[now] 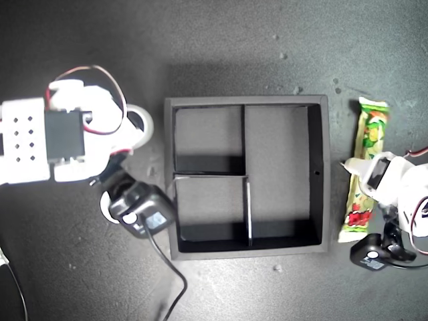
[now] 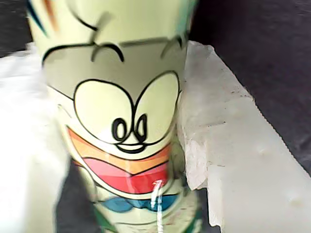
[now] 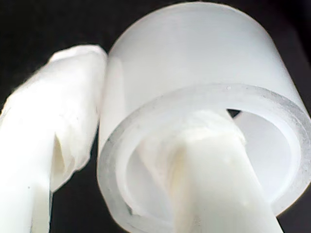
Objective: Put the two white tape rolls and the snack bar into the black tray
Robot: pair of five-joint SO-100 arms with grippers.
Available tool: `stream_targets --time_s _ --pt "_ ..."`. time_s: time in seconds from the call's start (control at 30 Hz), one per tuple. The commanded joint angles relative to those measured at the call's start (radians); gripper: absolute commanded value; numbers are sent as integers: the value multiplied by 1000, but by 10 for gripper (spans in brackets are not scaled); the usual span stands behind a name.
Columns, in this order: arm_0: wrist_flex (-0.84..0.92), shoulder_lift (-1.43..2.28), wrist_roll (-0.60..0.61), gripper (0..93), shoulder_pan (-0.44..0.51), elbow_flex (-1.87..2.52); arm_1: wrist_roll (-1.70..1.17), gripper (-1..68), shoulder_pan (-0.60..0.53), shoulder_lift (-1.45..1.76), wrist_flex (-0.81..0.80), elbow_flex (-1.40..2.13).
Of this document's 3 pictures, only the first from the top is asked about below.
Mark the green printed snack bar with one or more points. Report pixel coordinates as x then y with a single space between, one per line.
371 133

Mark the black tray with wells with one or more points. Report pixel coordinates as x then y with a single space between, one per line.
277 160

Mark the small white connector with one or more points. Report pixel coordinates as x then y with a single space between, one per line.
3 257

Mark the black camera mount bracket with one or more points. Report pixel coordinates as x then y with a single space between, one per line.
398 249
115 174

